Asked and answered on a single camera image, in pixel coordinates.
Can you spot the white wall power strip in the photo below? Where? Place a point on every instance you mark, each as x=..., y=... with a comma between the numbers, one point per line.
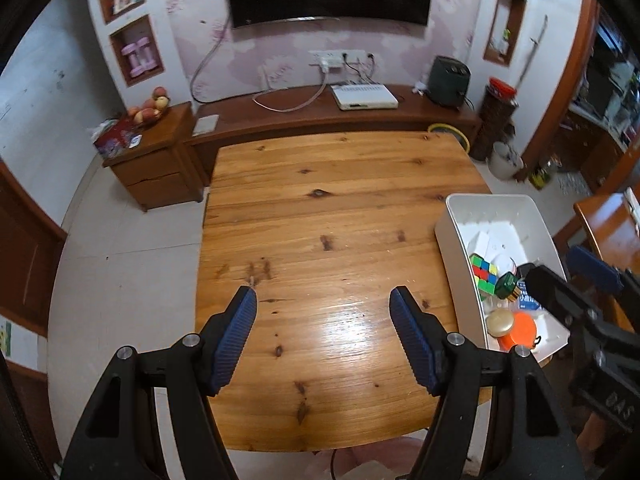
x=345, y=54

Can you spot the glass oil bottle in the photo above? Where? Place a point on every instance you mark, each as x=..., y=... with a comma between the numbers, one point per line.
x=540, y=176

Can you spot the glossy wooden side table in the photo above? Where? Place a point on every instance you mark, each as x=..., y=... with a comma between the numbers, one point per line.
x=605, y=220

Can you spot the white set-top box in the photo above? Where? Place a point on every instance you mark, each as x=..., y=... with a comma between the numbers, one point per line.
x=364, y=96

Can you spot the grey flat pad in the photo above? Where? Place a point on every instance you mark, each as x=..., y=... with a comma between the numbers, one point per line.
x=206, y=125

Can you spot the white rectangular charger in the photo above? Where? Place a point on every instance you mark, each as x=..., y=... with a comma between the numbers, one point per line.
x=480, y=242

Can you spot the wall-hung sword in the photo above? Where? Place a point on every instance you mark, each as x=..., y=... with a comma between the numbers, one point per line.
x=535, y=45

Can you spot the yellow-rimmed trash bin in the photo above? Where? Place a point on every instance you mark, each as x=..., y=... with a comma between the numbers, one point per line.
x=450, y=130

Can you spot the bowl of fruit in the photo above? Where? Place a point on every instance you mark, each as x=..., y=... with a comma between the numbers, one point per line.
x=147, y=110

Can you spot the long wooden television cabinet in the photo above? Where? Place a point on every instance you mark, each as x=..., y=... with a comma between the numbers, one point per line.
x=300, y=120

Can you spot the gold round compact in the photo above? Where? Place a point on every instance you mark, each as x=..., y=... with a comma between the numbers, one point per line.
x=500, y=323

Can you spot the white plastic tray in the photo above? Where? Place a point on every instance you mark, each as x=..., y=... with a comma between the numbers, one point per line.
x=520, y=215

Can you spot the dark green air fryer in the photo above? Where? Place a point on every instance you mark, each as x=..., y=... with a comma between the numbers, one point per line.
x=450, y=80

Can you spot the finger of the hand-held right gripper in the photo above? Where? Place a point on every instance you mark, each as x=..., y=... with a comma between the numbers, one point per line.
x=555, y=290
x=592, y=265

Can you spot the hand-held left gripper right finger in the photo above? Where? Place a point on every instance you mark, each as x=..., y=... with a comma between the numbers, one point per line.
x=415, y=345

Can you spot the orange round case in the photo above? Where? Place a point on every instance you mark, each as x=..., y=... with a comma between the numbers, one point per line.
x=522, y=332

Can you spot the tall dark red-lidded tin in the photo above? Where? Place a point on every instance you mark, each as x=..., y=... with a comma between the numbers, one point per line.
x=495, y=120

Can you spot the green glass bottle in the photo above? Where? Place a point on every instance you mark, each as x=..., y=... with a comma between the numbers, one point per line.
x=506, y=286

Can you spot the small clear plastic container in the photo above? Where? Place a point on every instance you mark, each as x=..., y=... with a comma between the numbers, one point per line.
x=491, y=304

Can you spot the colourful puzzle cube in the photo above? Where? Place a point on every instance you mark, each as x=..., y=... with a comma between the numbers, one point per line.
x=482, y=272

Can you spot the white bucket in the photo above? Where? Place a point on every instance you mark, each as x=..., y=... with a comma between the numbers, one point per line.
x=502, y=165

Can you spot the small green bottle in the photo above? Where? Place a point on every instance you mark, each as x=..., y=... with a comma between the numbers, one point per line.
x=506, y=40

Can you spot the wooden side cabinet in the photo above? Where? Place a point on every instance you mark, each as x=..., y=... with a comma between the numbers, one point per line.
x=155, y=170

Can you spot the blue dental floss box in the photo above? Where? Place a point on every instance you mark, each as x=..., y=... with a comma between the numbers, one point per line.
x=527, y=301

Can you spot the white plug charger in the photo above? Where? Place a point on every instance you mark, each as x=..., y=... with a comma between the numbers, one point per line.
x=329, y=65

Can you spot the red printed box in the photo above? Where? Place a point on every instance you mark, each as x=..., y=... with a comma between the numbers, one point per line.
x=117, y=140

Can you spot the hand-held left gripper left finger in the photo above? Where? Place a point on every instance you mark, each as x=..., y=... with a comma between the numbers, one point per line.
x=235, y=340

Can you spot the pink dumbbell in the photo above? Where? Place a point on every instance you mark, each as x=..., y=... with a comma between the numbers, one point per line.
x=150, y=55
x=131, y=60

